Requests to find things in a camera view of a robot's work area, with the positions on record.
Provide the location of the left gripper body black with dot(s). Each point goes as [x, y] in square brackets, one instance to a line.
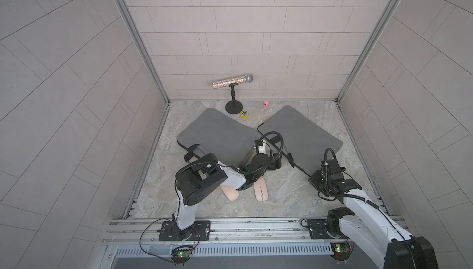
[268, 165]

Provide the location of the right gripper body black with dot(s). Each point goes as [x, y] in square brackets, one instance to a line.
[319, 183]

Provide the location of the pink computer mouse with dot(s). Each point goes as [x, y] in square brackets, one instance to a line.
[260, 189]
[231, 193]

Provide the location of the grey laptop bag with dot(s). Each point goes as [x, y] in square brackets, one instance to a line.
[216, 133]
[304, 141]

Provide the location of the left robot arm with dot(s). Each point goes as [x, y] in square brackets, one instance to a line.
[199, 179]

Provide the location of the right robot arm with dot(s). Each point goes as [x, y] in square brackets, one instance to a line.
[362, 221]

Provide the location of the small yellow blue toy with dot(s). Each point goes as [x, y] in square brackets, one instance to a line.
[244, 115]

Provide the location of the black microphone stand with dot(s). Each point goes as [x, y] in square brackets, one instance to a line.
[233, 106]

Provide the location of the right circuit board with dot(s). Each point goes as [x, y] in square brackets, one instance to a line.
[341, 251]

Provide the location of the circuit board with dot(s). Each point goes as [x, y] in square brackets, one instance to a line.
[341, 251]
[181, 254]

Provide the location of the glitter microphone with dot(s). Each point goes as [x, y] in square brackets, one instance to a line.
[248, 78]

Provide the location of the left circuit board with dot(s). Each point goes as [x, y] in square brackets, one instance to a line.
[181, 254]

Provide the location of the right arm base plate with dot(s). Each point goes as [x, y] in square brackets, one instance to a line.
[318, 229]

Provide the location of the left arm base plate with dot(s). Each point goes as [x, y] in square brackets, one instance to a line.
[199, 231]

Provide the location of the aluminium mounting rail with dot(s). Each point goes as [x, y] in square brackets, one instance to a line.
[227, 236]

